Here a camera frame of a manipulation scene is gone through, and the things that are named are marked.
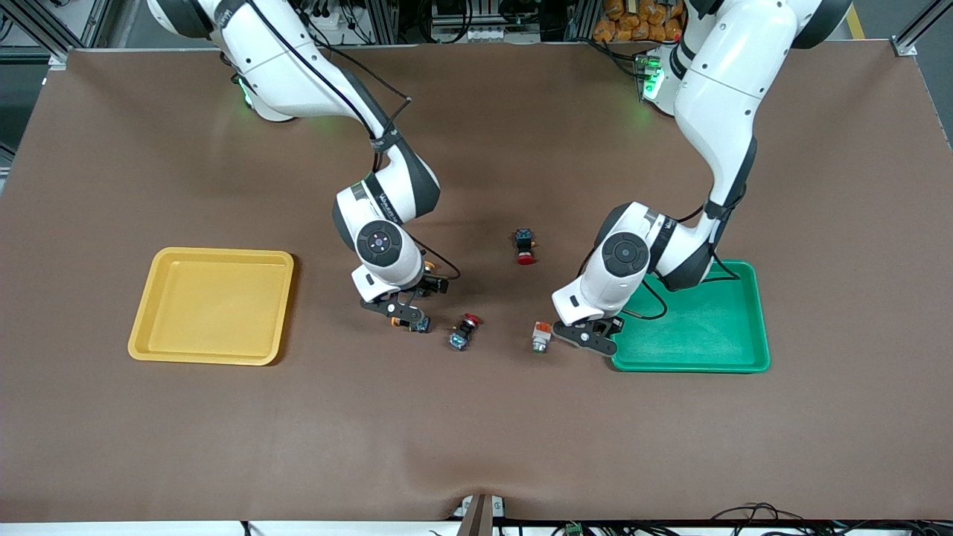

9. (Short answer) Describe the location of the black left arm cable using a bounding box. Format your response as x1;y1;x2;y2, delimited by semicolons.
622;200;742;322

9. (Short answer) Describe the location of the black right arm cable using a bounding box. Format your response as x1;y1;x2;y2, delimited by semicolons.
242;0;461;282

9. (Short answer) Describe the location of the brown table mat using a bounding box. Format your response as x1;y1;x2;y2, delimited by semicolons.
0;41;953;523

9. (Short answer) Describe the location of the white power strip with plugs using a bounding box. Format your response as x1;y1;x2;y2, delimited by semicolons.
296;6;352;45

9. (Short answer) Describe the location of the pile of orange objects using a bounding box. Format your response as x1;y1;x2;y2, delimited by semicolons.
593;0;682;43

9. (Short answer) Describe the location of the yellow plastic tray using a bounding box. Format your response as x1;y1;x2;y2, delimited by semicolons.
128;247;294;366

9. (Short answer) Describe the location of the green plastic tray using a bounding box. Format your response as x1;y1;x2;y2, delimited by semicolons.
611;259;771;374

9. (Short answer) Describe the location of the black cable bundle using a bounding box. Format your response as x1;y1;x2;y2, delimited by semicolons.
711;502;953;536

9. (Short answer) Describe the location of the metal table edge clamp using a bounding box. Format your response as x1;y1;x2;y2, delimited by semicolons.
456;494;507;536

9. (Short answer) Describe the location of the aluminium frame post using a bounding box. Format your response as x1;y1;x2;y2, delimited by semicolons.
0;0;90;69
892;0;953;57

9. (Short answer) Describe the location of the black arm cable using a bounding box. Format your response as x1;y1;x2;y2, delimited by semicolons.
622;200;742;322
242;0;461;282

